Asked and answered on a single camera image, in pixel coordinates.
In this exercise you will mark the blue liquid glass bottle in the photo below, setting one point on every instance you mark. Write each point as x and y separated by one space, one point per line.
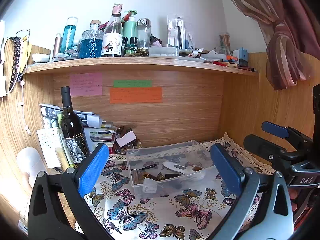
91 41

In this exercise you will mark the brown striped curtain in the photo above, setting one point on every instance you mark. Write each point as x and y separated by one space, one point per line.
290 29

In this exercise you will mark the dark wine bottle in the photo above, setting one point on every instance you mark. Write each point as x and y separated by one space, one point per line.
72 129

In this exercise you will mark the wooden shelf board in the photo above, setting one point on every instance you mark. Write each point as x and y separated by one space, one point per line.
132 63

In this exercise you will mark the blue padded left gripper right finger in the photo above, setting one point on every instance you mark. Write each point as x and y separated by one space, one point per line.
229 169

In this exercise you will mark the clear bottle with label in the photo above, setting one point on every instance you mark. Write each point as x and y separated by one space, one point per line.
113 34

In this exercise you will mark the white power adapter plug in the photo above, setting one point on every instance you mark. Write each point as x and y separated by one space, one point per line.
149 186

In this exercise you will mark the white box on stack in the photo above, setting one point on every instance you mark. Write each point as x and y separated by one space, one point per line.
126 138

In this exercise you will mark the clear plastic storage box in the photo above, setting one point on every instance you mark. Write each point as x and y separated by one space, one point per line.
164 170

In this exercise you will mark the green sticky note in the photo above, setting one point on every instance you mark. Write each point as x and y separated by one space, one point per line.
132 83

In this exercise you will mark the person's right hand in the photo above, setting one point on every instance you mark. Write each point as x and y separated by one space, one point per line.
295 198

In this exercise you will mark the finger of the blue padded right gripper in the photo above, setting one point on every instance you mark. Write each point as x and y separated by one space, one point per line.
274 129

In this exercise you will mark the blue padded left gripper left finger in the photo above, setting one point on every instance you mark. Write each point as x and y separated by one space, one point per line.
91 168

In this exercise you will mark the orange sticky note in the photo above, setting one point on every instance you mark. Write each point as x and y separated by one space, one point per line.
136 95

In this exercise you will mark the stack of books and papers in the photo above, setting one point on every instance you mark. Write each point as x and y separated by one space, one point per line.
95 128

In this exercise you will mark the mint green bottle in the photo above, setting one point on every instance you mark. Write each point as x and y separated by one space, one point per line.
129 43

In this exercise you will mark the bowl of beads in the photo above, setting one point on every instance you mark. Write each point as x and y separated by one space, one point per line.
133 145

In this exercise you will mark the white plastic container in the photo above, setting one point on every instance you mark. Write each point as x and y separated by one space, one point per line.
30 162

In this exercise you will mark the yellow tube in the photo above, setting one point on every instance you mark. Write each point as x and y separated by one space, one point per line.
62 158

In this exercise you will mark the butterfly print lace cloth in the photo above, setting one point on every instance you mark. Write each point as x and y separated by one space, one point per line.
211 196

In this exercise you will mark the pink sticky note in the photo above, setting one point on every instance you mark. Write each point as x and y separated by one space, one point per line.
87 84

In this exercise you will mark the teal tall bottle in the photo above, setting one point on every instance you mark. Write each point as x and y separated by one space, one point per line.
68 34

